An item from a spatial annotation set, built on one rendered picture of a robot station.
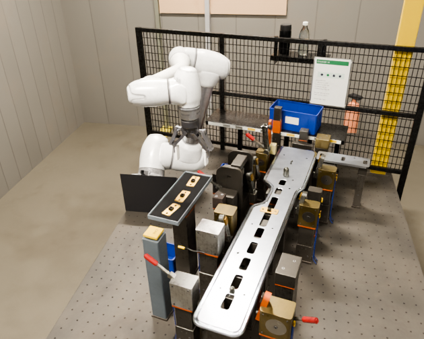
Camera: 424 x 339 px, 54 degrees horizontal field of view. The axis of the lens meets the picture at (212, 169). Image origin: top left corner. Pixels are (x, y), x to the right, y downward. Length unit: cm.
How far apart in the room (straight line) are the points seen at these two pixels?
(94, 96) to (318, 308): 404
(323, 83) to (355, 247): 103
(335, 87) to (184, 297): 168
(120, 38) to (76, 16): 54
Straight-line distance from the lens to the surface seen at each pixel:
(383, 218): 259
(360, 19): 455
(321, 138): 256
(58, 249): 353
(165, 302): 186
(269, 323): 152
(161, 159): 245
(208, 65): 220
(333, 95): 276
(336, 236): 238
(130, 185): 244
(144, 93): 166
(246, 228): 189
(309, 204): 199
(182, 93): 166
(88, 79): 531
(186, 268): 202
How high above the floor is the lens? 219
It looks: 31 degrees down
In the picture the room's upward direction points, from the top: 1 degrees counter-clockwise
